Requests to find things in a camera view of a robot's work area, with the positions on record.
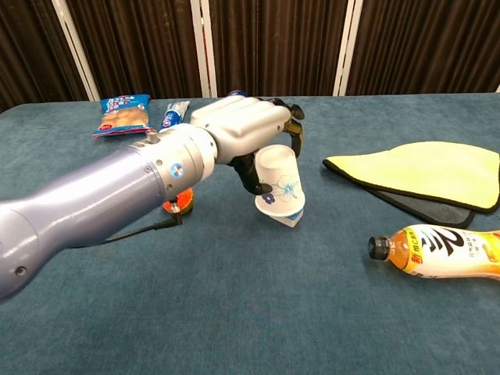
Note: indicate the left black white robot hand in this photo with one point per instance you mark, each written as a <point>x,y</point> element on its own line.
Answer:
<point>242,121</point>

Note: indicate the white floral paper cup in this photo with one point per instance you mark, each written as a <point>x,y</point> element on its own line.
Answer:
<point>279,176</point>

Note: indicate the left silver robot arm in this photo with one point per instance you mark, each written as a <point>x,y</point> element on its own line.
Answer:
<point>97,195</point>

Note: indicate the blue white drink can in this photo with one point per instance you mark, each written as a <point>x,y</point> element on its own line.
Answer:
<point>237,93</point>

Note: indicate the white blue toothpaste tube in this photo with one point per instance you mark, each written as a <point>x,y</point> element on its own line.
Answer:
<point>173,115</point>

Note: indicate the dark brown pleated curtain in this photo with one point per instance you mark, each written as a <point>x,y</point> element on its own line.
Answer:
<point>136,47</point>
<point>273,47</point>
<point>31,51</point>
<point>429,45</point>

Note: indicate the orange ball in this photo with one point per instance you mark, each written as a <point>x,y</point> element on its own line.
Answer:
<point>183,201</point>

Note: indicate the light blue block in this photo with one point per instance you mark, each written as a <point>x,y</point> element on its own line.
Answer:
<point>291,222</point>

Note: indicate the blue cookie snack bag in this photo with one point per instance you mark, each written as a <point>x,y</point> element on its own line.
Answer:
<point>123,115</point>

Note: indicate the blue felt table cover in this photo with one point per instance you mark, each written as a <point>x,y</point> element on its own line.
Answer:
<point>250,304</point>

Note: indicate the yellow grey microfiber cloth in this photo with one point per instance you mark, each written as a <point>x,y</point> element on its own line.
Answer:
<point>422,172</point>

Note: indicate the orange tea drink bottle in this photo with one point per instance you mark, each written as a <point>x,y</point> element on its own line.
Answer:
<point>441,252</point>

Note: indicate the white partition frame post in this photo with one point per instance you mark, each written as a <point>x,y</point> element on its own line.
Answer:
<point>76,51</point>
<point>347,48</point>
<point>204,48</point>

